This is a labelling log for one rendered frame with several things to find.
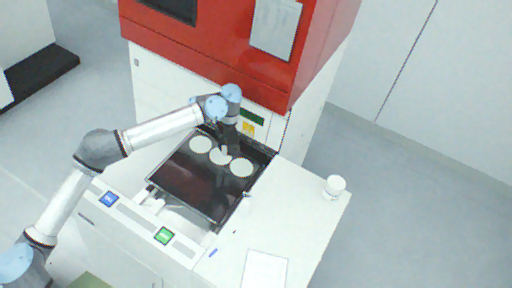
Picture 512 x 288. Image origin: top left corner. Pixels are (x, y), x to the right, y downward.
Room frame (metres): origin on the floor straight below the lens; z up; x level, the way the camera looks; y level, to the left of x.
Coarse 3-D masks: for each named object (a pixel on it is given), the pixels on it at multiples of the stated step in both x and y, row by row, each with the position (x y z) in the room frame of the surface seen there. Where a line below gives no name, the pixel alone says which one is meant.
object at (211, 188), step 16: (176, 160) 1.06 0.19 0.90; (192, 160) 1.07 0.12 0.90; (208, 160) 1.09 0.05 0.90; (160, 176) 0.97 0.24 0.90; (176, 176) 0.98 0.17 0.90; (192, 176) 0.99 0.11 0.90; (208, 176) 1.00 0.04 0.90; (224, 176) 1.01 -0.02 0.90; (240, 176) 1.02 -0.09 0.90; (176, 192) 0.90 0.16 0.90; (192, 192) 0.91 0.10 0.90; (208, 192) 0.92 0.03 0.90; (224, 192) 0.93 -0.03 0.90; (240, 192) 0.94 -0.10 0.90; (208, 208) 0.85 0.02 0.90; (224, 208) 0.86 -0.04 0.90
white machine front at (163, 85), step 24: (144, 48) 1.45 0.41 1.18; (144, 72) 1.45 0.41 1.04; (168, 72) 1.39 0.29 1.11; (144, 96) 1.46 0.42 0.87; (168, 96) 1.39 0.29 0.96; (192, 96) 1.32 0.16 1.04; (240, 120) 1.21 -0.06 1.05; (264, 120) 1.16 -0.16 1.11; (288, 120) 1.14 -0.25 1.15; (240, 144) 1.22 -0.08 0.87; (264, 144) 1.15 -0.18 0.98; (264, 168) 1.14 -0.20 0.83
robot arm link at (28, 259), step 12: (12, 252) 0.49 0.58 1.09; (24, 252) 0.49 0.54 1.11; (36, 252) 0.52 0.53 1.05; (0, 264) 0.45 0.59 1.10; (12, 264) 0.45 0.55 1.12; (24, 264) 0.46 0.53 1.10; (36, 264) 0.47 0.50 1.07; (0, 276) 0.42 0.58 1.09; (12, 276) 0.42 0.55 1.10; (24, 276) 0.43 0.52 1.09; (36, 276) 0.44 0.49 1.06; (48, 276) 0.46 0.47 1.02
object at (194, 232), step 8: (152, 200) 0.86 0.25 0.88; (168, 208) 0.84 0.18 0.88; (160, 216) 0.80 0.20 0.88; (168, 216) 0.80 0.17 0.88; (176, 216) 0.81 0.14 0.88; (168, 224) 0.77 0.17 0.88; (176, 224) 0.77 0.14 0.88; (184, 224) 0.78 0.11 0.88; (192, 224) 0.78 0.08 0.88; (184, 232) 0.74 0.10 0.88; (192, 232) 0.75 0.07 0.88; (200, 232) 0.75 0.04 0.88; (200, 240) 0.72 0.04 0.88
